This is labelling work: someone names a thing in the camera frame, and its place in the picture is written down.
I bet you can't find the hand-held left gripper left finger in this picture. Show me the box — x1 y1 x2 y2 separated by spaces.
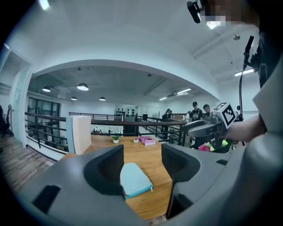
83 144 126 196

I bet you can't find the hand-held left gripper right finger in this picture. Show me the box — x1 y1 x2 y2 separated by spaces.
161 143 201 219

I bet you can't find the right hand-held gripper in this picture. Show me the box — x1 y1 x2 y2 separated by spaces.
183 101 236 150

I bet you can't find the light blue zipper pouch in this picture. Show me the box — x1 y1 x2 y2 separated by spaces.
119 162 154 200

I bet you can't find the person's right forearm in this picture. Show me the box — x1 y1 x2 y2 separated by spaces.
225 114 267 142

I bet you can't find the black basket of colourful items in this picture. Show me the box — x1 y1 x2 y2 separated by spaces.
197 139 231 154

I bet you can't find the pink box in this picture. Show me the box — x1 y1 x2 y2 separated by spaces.
139 136 157 146

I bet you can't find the white partition board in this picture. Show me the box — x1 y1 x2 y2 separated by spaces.
66 115 92 155

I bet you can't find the dark metal railing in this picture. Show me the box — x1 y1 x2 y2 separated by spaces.
24 111 188 153

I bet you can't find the person's grey shirt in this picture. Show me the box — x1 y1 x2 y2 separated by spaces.
252 63 283 142

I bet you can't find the black chest-mounted device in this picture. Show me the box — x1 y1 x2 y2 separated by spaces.
243 35 261 72

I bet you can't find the black office chair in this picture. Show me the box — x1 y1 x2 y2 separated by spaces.
0 104 14 139

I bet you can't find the black cable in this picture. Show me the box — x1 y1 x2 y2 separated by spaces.
238 64 246 122

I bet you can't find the black head-mounted camera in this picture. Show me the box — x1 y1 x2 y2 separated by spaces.
186 0 202 24

